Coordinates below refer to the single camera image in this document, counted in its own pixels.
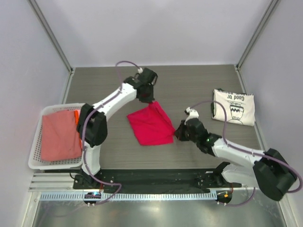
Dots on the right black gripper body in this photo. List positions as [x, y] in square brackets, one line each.
[186, 135]

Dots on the left aluminium frame post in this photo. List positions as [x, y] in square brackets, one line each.
[38, 12]

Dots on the right aluminium frame post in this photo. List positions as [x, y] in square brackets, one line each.
[257, 32]

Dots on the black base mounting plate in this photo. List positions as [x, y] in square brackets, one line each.
[165, 181]

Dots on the white plastic laundry basket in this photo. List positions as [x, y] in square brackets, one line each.
[35, 162]

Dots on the dark green folded t shirt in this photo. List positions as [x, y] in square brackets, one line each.
[213, 111]

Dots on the salmon pink t shirt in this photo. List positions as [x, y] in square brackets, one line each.
[60, 139]

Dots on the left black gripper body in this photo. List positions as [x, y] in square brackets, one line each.
[149, 93]

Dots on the orange t shirt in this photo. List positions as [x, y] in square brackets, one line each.
[76, 115]

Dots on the white printed folded t shirt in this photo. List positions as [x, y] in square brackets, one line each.
[237, 108]

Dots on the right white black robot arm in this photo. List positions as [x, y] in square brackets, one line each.
[265, 170]

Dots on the magenta pink t shirt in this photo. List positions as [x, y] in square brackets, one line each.
[152, 126]

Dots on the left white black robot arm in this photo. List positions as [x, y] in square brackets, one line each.
[92, 124]

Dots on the aluminium frame post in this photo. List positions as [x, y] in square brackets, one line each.
[38, 12]
[257, 32]

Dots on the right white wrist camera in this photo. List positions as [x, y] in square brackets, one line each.
[191, 114]

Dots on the white slotted cable duct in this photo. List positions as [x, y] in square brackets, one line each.
[95, 196]

